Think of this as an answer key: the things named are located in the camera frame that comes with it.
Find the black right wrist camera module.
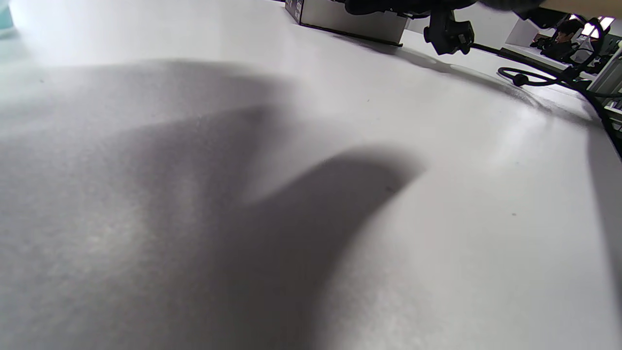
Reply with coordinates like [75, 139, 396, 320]
[423, 9, 475, 55]

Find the person's right hand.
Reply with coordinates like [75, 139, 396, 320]
[344, 0, 544, 15]

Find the blue label roll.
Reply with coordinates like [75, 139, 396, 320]
[0, 0, 16, 38]

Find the black printed box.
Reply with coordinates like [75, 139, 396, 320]
[284, 0, 410, 47]

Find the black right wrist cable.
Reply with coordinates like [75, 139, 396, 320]
[470, 19, 622, 157]

